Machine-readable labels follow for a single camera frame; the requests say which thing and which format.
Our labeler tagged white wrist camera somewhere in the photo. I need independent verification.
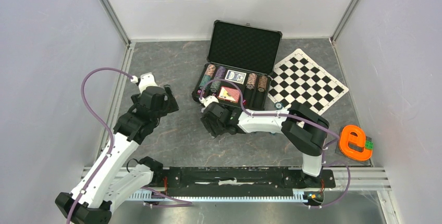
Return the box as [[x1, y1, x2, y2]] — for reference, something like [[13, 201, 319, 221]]
[[130, 72, 158, 93], [199, 95, 219, 107]]

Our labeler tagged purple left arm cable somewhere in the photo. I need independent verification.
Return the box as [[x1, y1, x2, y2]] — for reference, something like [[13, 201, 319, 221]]
[[65, 67, 139, 224]]

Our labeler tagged brown poker chip stack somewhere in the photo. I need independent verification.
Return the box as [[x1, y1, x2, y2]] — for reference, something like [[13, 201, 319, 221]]
[[257, 76, 268, 92]]

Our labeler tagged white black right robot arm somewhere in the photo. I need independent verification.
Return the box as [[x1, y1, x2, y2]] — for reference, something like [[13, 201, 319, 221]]
[[201, 102, 332, 186]]

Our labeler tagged orange blue poker chip stack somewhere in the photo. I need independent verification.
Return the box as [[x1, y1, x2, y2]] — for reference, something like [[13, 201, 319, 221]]
[[246, 73, 257, 90]]

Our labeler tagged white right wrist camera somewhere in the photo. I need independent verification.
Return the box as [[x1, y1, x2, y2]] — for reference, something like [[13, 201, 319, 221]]
[[199, 95, 219, 107]]

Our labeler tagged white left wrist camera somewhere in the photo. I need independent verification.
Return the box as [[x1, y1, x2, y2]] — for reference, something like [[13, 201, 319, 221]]
[[130, 72, 158, 93]]

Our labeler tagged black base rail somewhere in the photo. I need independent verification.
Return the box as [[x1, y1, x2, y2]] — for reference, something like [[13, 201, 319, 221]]
[[147, 167, 336, 198]]

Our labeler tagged green yellow blue chip stack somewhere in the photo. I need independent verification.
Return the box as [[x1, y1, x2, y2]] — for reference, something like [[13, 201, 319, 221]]
[[210, 79, 221, 93]]

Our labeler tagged green 50 chip on chessboard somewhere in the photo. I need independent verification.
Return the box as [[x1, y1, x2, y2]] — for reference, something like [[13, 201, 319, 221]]
[[275, 102, 284, 109]]

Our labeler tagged purple poker chip stack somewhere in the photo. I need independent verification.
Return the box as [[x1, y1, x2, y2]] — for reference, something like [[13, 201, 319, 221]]
[[214, 66, 226, 79]]

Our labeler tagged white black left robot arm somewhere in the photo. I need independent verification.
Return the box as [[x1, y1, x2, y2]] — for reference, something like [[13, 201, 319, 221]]
[[55, 84, 179, 223]]

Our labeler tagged teal poker chip stack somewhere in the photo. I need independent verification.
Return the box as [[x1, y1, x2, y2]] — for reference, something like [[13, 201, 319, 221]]
[[199, 74, 211, 90]]

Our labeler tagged black poker case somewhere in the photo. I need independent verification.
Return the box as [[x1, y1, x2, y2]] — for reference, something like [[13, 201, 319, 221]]
[[191, 20, 283, 110]]

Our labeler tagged black white chessboard mat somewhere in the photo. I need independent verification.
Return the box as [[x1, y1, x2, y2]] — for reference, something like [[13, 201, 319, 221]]
[[268, 48, 349, 115]]

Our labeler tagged pink poker chip stack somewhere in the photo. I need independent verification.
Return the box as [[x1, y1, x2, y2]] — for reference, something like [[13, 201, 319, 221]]
[[204, 64, 216, 77]]

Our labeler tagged blue playing card deck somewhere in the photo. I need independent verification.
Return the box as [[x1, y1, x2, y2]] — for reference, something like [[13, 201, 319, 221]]
[[225, 70, 247, 84]]

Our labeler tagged red playing card deck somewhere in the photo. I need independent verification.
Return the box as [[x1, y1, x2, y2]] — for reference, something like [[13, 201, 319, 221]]
[[217, 86, 240, 103]]

